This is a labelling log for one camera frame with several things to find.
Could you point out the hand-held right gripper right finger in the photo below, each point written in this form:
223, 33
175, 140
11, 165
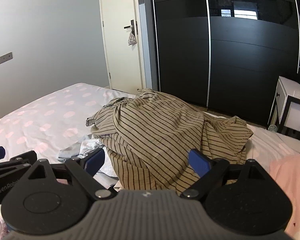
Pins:
198, 162

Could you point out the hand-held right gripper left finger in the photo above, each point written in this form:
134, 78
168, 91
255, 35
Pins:
95, 159

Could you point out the beige striped garment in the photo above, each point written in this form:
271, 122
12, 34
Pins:
152, 130

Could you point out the light blue cloth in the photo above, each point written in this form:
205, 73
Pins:
72, 152

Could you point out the pink dotted bed sheet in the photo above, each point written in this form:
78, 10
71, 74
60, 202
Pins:
40, 110

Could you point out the white bed cover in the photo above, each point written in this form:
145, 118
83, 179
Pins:
270, 140

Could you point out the small white fan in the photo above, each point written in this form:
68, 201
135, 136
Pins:
273, 127

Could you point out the pink cloth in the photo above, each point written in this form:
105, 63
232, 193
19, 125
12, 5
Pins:
290, 177

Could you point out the white nightstand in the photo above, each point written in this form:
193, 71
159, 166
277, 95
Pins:
281, 97

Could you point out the black wardrobe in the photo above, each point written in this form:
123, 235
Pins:
182, 55

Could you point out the black framed white lamp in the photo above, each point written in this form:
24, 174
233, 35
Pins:
298, 115

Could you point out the small patterned pouch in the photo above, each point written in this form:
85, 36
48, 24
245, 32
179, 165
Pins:
131, 39

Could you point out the white door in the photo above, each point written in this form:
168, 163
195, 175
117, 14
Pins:
120, 5

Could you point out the grey metal wall strip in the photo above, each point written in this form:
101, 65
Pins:
1, 60

